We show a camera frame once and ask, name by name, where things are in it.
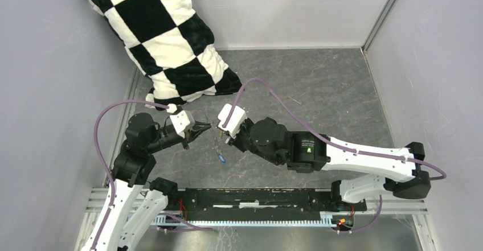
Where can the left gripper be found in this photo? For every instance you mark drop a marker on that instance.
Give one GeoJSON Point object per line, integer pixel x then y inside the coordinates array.
{"type": "Point", "coordinates": [196, 130]}

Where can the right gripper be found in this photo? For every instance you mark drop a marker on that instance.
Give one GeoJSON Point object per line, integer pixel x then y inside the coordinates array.
{"type": "Point", "coordinates": [235, 140]}

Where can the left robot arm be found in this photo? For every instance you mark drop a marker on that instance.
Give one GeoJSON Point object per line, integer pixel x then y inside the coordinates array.
{"type": "Point", "coordinates": [116, 228]}

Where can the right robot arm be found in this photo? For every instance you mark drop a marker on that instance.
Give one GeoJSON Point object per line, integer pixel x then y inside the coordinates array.
{"type": "Point", "coordinates": [385, 170]}

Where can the black white checkered blanket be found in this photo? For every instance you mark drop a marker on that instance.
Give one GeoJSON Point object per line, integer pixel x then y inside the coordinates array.
{"type": "Point", "coordinates": [172, 46]}

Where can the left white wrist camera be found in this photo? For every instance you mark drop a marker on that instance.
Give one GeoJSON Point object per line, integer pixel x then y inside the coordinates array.
{"type": "Point", "coordinates": [182, 122]}

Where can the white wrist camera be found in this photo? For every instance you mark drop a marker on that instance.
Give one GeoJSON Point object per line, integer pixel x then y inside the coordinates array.
{"type": "Point", "coordinates": [182, 122]}
{"type": "Point", "coordinates": [231, 124]}

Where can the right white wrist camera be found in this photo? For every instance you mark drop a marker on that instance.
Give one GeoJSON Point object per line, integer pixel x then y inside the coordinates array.
{"type": "Point", "coordinates": [231, 124]}

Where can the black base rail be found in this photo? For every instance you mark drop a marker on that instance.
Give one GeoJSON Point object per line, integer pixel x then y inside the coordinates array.
{"type": "Point", "coordinates": [257, 204]}

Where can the white slotted cable duct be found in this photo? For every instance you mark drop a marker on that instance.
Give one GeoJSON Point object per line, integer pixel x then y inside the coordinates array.
{"type": "Point", "coordinates": [324, 220]}

